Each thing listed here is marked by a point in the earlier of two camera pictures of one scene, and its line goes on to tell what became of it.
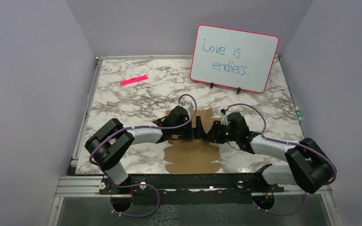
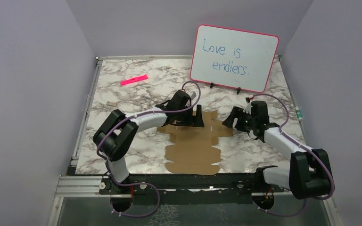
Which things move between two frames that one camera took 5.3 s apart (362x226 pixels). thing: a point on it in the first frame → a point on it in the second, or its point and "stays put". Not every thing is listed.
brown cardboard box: x=193 y=156 stays put
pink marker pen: x=134 y=79 stays put
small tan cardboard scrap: x=112 y=103 stays put
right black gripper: x=213 y=134 → x=237 y=112
